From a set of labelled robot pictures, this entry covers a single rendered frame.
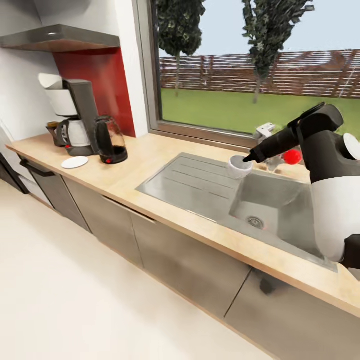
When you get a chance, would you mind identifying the saucer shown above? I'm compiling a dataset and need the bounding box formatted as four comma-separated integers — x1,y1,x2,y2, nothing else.
62,156,89,169

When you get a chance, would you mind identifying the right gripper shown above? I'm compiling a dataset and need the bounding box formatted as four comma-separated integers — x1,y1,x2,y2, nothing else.
243,132,289,164

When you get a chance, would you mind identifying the electric kettle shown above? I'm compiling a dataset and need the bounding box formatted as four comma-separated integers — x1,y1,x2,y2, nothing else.
94,115,129,165

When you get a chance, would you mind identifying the coffee cup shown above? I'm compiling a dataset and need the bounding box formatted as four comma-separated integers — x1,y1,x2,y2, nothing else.
227,155,254,180

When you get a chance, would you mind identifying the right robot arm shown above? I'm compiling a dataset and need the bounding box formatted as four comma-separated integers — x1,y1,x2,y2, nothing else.
243,102,360,282

